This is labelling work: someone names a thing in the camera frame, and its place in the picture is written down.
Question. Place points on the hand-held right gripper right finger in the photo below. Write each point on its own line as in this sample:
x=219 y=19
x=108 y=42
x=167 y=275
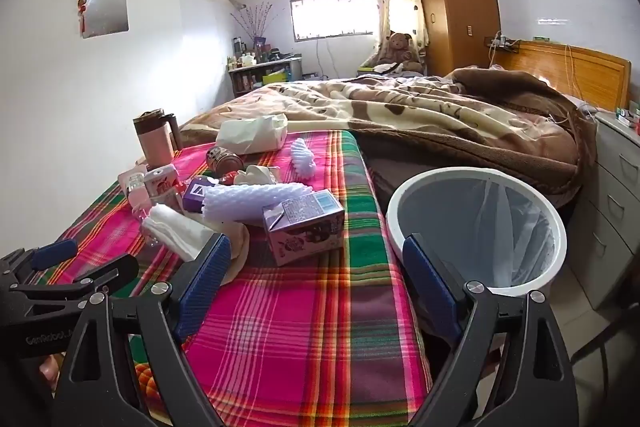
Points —
x=430 y=287

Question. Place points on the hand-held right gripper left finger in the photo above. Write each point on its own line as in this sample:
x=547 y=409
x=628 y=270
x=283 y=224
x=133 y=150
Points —
x=202 y=287

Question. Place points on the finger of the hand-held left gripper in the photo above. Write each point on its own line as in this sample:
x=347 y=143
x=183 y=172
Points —
x=55 y=252
x=110 y=272

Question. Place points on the beige paper sheet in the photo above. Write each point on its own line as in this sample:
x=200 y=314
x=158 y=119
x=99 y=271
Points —
x=240 y=252

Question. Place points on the white paper roll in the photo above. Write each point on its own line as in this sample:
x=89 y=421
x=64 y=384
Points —
x=175 y=232

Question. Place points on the white round trash bin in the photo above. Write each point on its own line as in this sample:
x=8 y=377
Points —
x=395 y=227

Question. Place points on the clear plastic bottle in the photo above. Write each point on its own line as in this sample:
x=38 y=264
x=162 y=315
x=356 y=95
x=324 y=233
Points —
x=132 y=189

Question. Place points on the small purple box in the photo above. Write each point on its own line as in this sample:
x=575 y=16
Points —
x=195 y=196

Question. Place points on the long white foam net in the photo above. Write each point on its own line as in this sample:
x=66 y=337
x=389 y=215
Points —
x=250 y=202

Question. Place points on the pink and white carton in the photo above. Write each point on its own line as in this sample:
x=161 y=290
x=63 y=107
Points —
x=160 y=182

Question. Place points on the large purple drink carton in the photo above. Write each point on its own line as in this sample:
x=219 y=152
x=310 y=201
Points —
x=305 y=232

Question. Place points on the white paper cup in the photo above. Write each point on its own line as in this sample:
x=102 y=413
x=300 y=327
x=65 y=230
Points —
x=257 y=174

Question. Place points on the dark patterned drink can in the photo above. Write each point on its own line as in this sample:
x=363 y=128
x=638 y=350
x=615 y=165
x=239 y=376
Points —
x=225 y=161

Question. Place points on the white bristle brush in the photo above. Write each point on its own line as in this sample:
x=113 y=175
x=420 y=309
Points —
x=302 y=157

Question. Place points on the clear plastic bin liner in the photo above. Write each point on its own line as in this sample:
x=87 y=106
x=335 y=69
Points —
x=500 y=232

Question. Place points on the pink green plaid cloth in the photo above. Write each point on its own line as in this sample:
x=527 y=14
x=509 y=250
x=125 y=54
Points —
x=300 y=332

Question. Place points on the brown bed mattress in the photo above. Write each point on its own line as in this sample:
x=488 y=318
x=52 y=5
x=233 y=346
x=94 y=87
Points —
x=390 y=179

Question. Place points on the pink thermos mug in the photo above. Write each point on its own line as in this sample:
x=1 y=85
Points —
x=155 y=139

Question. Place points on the white soft tissue pack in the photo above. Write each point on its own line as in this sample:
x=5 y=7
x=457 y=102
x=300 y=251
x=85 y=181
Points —
x=250 y=134

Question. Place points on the brown patterned blanket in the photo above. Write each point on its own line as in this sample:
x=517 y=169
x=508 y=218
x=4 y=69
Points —
x=400 y=117

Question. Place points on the grey drawer cabinet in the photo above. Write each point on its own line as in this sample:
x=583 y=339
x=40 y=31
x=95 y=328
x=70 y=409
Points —
x=610 y=187

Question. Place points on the cluttered side table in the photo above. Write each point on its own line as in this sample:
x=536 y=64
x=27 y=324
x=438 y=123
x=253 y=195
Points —
x=250 y=77

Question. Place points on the flat green box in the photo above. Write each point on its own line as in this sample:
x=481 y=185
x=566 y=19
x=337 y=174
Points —
x=367 y=68

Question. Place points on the grey metal bin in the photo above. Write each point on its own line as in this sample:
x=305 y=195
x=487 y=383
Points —
x=296 y=69

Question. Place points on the brown teddy bear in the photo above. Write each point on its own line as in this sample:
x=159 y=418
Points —
x=397 y=49

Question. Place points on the red hanging ornament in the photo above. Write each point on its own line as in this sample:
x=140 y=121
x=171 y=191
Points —
x=82 y=7

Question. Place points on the green and white box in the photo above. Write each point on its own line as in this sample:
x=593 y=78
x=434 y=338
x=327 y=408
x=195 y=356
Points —
x=627 y=119

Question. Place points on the wooden headboard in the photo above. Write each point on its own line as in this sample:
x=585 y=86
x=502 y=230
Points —
x=575 y=72

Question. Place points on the dried branches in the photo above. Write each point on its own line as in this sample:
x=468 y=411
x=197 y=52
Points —
x=257 y=19

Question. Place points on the wooden wardrobe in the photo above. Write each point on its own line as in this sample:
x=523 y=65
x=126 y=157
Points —
x=455 y=7

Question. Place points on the window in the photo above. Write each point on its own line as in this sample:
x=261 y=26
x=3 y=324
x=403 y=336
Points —
x=330 y=17

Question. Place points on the silver wall panel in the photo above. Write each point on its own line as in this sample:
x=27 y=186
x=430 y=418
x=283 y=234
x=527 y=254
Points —
x=105 y=9

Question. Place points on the black wall shelf with chargers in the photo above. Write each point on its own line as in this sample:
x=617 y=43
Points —
x=502 y=43

